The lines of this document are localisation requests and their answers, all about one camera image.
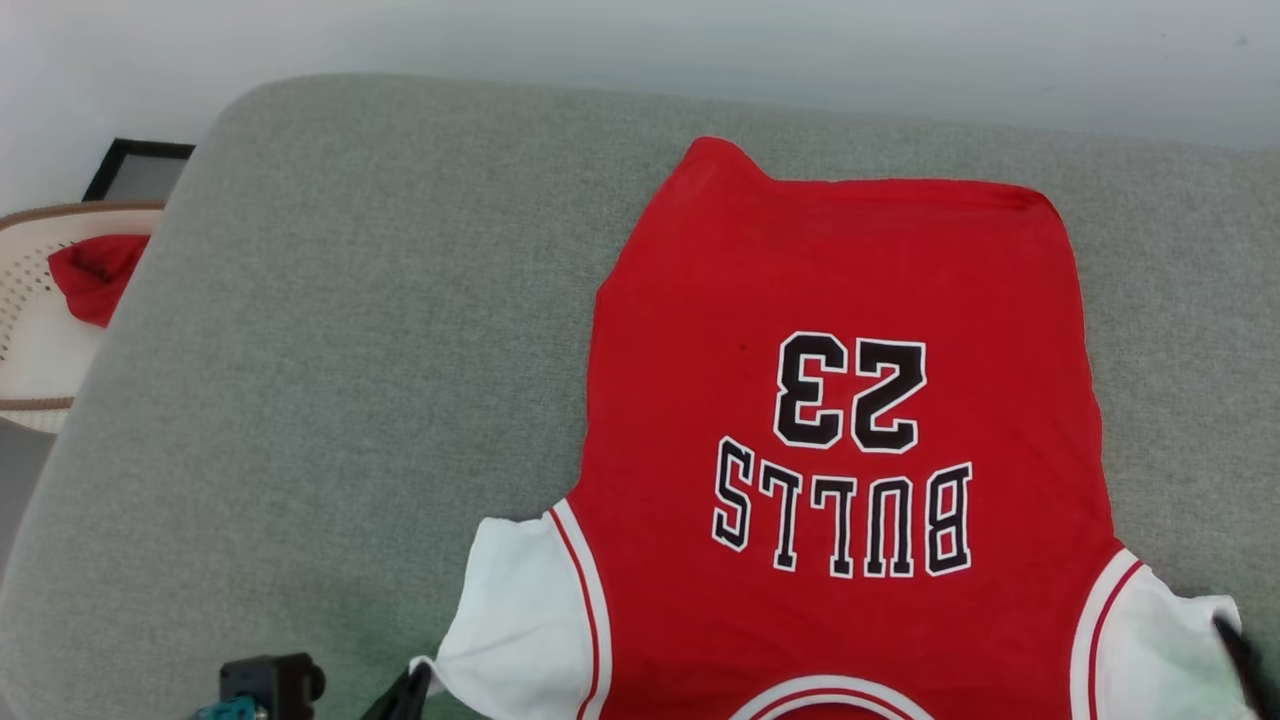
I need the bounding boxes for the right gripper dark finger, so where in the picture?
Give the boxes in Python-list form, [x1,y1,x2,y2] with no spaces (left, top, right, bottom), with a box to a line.
[1213,615,1273,717]

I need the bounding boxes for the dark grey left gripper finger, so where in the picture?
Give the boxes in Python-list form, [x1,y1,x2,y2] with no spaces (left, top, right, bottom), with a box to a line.
[360,662,433,720]

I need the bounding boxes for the red Bulls 23 jersey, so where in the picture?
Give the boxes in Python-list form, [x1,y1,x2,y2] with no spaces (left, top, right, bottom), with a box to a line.
[408,136,1263,720]

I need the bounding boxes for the grey fabric sofa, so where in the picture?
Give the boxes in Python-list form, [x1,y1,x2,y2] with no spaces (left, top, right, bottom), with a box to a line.
[0,73,1280,720]

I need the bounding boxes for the white laundry basket brown rim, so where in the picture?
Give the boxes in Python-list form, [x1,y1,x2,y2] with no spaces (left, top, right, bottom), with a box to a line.
[0,202,166,436]

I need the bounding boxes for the red cloth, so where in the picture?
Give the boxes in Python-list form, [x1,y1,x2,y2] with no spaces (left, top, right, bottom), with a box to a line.
[47,234,151,329]

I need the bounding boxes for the black rectangular frame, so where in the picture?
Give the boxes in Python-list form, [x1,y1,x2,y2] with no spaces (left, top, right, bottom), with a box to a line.
[82,138,196,204]

